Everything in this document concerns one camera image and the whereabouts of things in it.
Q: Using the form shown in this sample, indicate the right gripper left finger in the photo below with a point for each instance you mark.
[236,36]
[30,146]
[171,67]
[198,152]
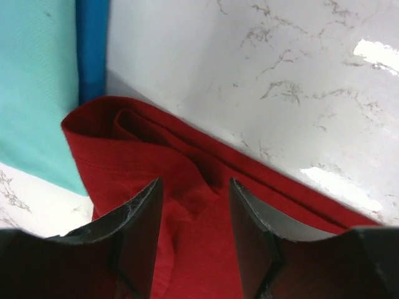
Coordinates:
[111,257]

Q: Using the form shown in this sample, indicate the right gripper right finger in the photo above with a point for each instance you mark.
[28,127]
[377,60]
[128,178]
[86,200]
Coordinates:
[280,257]

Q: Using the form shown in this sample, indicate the red t-shirt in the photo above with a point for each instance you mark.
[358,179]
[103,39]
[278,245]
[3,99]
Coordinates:
[121,144]

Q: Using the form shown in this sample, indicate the folded teal t-shirt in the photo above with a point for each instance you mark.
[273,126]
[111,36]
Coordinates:
[39,88]

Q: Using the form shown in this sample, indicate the folded blue t-shirt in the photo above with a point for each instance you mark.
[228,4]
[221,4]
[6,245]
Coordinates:
[92,26]

